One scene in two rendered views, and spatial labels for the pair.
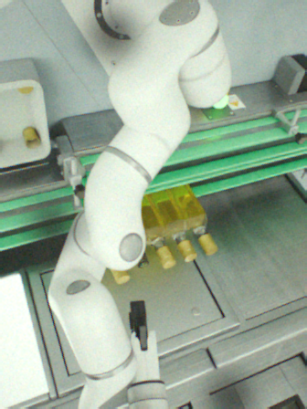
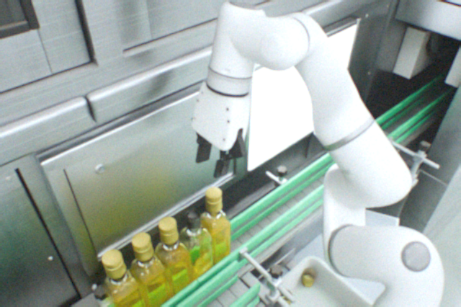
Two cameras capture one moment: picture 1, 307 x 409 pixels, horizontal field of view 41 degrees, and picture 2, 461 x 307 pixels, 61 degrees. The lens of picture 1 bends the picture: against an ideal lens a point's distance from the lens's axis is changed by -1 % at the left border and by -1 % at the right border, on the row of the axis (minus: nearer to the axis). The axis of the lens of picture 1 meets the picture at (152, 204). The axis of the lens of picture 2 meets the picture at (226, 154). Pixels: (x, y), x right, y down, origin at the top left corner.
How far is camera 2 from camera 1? 0.69 m
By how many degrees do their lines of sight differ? 49
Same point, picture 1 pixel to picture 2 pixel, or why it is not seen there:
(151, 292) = (146, 179)
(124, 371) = (357, 125)
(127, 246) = (423, 256)
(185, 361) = (127, 106)
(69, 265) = (362, 210)
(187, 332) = (119, 141)
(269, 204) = not seen: outside the picture
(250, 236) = not seen: outside the picture
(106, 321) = (390, 174)
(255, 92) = not seen: outside the picture
